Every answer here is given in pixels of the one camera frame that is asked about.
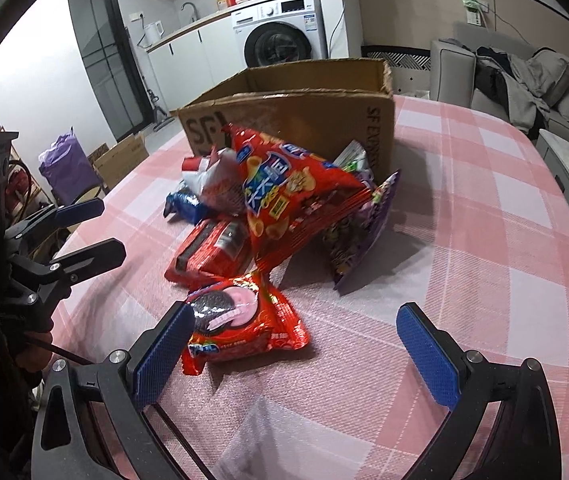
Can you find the kitchen faucet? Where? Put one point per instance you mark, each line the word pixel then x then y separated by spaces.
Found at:
pixel 189 10

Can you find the cardboard box with bear print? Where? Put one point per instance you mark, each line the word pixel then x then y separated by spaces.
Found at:
pixel 119 160

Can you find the black framed glass door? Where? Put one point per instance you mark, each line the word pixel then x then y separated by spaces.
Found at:
pixel 99 60

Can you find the red cookie pack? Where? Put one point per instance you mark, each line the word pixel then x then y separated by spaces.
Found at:
pixel 249 330
pixel 209 252

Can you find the white and red snack bag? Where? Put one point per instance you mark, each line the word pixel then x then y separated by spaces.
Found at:
pixel 214 180

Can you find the white electric kettle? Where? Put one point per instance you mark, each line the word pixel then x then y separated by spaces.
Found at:
pixel 153 33

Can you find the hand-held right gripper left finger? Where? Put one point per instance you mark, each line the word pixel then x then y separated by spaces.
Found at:
pixel 162 360

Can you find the stick mop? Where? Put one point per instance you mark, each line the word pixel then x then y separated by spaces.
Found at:
pixel 162 115

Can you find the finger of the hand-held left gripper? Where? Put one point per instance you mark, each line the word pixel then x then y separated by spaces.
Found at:
pixel 82 210
pixel 94 255

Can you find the white washing machine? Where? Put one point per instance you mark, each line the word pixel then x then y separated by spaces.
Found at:
pixel 279 30

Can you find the shoe rack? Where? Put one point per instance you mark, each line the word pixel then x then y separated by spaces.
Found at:
pixel 29 180

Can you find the black patterned panel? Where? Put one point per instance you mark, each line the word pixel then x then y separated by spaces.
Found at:
pixel 399 62

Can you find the purple snack bag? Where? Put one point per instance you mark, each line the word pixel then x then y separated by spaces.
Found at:
pixel 359 240

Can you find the green and white snack packet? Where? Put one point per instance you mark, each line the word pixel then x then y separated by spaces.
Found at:
pixel 355 160

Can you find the blue cookie pack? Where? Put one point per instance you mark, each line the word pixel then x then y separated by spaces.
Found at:
pixel 184 205

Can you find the pink plaid tablecloth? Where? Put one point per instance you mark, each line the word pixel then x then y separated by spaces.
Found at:
pixel 414 260

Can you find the purple plastic bag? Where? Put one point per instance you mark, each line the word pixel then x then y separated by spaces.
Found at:
pixel 67 170

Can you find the white lower cabinets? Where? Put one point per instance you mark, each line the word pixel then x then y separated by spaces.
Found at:
pixel 189 65

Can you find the red triangular snack bag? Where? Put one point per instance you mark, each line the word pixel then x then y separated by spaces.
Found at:
pixel 289 200

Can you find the grey sofa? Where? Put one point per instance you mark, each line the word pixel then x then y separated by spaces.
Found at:
pixel 452 75

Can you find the pile of grey clothes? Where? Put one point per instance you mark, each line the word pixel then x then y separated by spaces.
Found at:
pixel 509 90

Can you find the yellow bottle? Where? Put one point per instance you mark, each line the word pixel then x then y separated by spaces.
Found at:
pixel 221 2

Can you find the wall socket with green plug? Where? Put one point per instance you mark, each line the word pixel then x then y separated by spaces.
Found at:
pixel 474 10

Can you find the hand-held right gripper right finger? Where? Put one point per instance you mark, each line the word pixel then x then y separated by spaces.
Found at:
pixel 429 360

